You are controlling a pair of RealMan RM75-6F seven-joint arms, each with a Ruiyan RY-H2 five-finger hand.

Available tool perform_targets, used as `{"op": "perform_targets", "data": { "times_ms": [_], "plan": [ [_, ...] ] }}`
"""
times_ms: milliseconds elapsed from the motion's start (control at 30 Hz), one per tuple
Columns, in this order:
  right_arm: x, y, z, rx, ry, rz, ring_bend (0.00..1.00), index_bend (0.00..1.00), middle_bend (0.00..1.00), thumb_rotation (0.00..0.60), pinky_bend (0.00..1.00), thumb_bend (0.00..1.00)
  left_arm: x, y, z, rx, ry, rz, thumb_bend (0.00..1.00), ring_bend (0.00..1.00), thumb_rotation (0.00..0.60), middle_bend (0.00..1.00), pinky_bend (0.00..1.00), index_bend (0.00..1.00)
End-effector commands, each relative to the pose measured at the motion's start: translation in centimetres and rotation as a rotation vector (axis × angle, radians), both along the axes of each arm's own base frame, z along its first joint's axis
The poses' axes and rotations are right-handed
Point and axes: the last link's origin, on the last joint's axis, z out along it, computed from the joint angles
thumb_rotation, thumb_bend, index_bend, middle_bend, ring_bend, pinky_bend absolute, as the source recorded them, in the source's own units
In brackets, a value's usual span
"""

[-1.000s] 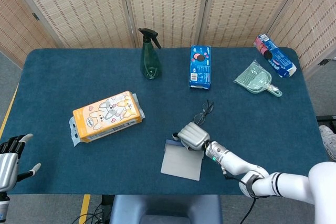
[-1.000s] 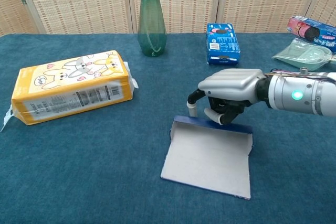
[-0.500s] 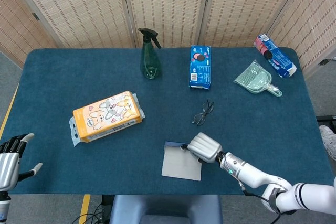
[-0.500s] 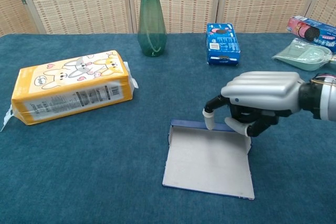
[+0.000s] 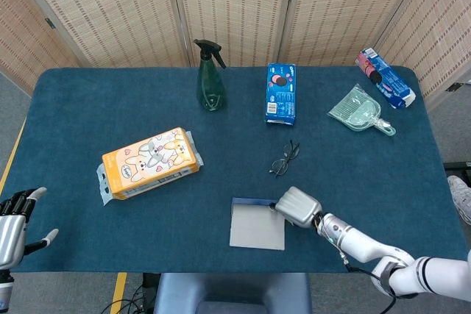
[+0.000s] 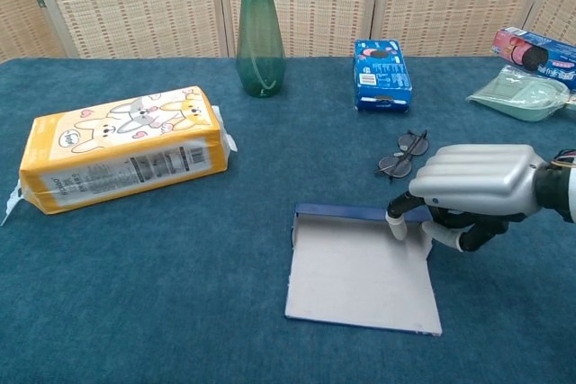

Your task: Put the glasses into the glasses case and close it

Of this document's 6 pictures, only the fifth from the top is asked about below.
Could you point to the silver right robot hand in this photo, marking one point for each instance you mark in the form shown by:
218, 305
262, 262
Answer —
298, 207

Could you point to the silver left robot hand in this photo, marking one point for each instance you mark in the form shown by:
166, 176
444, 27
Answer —
11, 233

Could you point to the black round eyeglasses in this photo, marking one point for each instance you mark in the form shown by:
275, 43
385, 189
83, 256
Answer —
279, 165

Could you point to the blue glasses case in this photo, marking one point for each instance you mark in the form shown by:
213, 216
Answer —
254, 229

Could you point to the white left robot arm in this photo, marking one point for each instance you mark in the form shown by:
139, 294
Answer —
4, 292

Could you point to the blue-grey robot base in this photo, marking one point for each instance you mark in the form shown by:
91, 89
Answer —
232, 292

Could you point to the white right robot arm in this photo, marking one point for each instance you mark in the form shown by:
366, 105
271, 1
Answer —
368, 244

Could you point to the blue table cloth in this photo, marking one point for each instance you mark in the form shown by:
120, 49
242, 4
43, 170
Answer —
110, 240

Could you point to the green dustpan in plastic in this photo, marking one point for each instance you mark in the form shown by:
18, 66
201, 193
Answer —
353, 111

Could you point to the blue Oreo cookie box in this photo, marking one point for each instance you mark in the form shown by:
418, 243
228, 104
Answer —
281, 97

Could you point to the green spray bottle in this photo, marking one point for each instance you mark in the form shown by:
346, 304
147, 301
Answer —
210, 86

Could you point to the yellow cartoon tissue pack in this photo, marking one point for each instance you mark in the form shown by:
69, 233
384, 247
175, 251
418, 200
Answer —
147, 159

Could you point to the blue pink garbage bag box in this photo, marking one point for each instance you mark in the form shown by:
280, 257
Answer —
390, 82

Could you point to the white sneaker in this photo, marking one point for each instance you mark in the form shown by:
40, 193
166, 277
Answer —
461, 196

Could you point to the black bar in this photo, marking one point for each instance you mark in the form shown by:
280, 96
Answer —
458, 165

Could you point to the metal screen hinge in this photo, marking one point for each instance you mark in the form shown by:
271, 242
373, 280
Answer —
50, 23

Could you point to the woven bamboo folding screen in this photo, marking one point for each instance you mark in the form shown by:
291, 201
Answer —
110, 5

